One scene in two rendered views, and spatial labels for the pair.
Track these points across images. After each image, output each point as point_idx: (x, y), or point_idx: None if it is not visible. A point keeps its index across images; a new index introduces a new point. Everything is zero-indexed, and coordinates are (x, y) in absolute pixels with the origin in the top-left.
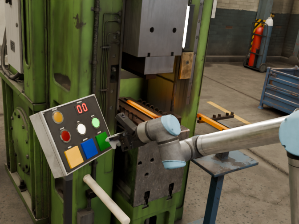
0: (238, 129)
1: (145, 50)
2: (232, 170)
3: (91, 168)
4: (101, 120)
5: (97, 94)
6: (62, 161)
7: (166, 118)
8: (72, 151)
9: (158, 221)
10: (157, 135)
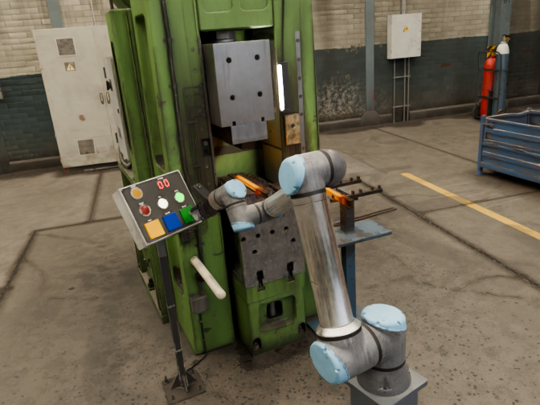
0: None
1: (228, 119)
2: (354, 241)
3: (198, 250)
4: (186, 194)
5: (190, 170)
6: (141, 232)
7: (228, 183)
8: (152, 223)
9: (285, 308)
10: (222, 200)
